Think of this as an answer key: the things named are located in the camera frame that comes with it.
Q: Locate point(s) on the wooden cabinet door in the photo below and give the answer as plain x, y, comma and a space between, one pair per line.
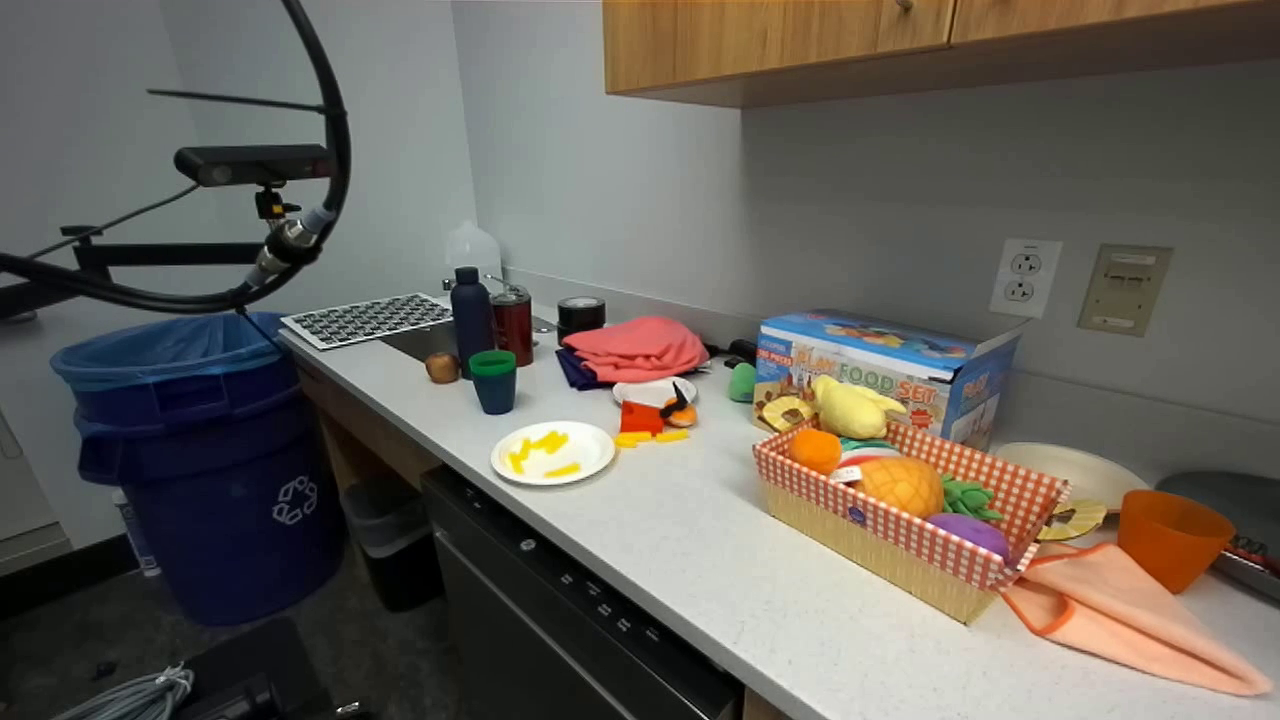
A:
1107, 18
775, 40

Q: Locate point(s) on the coral red cloth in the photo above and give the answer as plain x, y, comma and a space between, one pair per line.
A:
632, 345

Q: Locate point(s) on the orange toy fry holder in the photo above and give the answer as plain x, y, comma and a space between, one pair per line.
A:
640, 421

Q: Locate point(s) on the toy with orange ball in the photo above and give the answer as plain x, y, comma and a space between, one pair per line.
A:
680, 409

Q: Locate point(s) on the dark blue cloth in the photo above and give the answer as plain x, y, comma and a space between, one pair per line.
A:
578, 372

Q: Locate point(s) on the black cylindrical jar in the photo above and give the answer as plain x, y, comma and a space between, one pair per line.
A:
580, 317

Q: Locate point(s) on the black stapler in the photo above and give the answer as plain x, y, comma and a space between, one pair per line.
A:
731, 355

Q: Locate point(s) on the white plate with fries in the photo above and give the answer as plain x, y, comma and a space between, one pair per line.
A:
585, 446

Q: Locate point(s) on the yellow toy fry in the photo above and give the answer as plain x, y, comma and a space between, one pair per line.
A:
512, 464
555, 438
524, 458
561, 468

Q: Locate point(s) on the dark red jar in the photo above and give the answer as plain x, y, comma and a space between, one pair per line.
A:
512, 327

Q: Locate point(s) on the green plastic cup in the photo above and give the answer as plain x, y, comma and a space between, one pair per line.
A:
493, 363

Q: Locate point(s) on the dark blue plastic cup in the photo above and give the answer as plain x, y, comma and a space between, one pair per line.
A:
493, 396

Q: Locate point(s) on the dark blue bottle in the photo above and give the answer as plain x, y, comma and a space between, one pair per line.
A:
470, 317

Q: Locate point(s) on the small orange toy fruit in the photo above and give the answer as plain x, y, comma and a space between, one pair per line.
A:
814, 448

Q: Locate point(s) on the small brown object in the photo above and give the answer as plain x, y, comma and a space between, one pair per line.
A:
442, 371

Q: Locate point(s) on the translucent white bottle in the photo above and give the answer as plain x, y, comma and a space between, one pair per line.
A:
472, 248

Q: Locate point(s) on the white red toy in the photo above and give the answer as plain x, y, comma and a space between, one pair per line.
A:
861, 464

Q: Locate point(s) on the black dishwasher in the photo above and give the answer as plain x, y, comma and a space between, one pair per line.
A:
535, 601

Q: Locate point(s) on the white grid drying rack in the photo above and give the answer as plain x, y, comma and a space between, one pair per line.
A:
365, 322

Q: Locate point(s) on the blue toy food box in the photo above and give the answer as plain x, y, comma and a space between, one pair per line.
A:
923, 365

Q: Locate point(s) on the large orange toy fruit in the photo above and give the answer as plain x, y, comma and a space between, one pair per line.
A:
902, 486

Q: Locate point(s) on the small black trash bin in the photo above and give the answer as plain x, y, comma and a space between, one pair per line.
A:
394, 532

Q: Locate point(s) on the red checkered cardboard basket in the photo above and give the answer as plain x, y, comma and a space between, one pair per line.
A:
881, 547

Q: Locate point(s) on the green toy vegetable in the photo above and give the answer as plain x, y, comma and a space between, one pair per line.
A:
968, 498

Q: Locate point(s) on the purple toy grapes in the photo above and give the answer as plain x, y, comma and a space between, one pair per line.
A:
968, 532

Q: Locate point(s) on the cream white bowl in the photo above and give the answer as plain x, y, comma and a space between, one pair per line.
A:
1075, 468

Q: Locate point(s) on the yellow toy fruit slice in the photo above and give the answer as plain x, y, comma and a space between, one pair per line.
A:
1075, 521

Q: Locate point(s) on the blue recycling bin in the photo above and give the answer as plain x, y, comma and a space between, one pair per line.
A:
201, 493

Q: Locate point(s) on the orange cloth napkin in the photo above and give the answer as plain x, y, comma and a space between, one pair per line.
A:
1133, 626

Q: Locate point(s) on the dark grey pan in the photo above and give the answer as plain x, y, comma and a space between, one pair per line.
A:
1247, 505

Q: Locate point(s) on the wooden wall cabinet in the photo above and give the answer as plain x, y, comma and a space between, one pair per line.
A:
775, 45

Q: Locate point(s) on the white wall outlet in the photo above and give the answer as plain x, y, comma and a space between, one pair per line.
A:
1025, 278

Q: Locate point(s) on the beige switch plate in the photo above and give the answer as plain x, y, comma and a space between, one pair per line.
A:
1125, 291

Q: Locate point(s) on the black camera stand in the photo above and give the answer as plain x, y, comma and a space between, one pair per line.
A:
161, 252

